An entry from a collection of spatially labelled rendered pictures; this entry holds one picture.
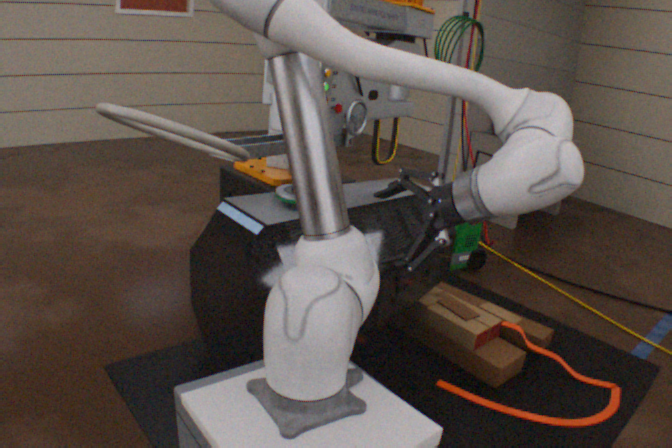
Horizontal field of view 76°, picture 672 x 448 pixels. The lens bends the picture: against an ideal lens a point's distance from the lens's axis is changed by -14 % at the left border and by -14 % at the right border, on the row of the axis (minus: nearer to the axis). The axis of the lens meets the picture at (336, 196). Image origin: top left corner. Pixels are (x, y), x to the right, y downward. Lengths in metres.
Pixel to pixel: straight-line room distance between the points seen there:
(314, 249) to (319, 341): 0.23
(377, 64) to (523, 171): 0.28
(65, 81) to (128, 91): 0.97
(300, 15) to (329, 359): 0.57
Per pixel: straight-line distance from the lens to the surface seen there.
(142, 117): 1.30
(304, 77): 0.97
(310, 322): 0.83
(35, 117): 7.61
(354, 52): 0.79
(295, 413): 0.93
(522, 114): 0.86
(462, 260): 3.72
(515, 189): 0.75
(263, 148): 1.72
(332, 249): 0.98
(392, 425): 0.97
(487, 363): 2.51
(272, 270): 1.78
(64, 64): 7.59
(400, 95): 2.45
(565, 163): 0.74
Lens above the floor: 1.48
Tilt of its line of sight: 17 degrees down
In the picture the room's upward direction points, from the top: 5 degrees clockwise
